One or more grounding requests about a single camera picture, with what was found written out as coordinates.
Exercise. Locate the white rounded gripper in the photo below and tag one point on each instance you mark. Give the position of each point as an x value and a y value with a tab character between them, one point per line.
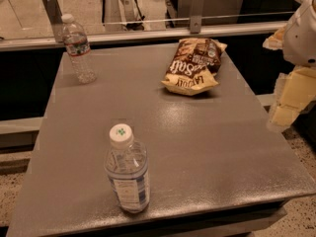
302	39

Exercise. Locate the blue label plastic water bottle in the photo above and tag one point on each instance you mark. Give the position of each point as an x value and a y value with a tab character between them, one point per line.
126	165

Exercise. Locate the clear red label water bottle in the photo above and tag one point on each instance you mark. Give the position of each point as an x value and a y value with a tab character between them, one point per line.
78	49

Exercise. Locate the grey metal bracket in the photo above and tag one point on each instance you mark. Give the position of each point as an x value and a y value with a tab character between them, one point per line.
196	16
54	15

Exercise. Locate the grey metal rail frame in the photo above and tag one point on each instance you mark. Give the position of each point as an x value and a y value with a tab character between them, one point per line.
137	37

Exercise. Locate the brown chip bag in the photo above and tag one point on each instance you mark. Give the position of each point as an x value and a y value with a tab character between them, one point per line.
194	66

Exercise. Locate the right grey metal bracket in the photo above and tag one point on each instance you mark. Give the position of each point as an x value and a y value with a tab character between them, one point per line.
196	16

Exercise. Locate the left grey metal bracket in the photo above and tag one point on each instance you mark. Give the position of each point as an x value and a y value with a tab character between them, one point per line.
54	15

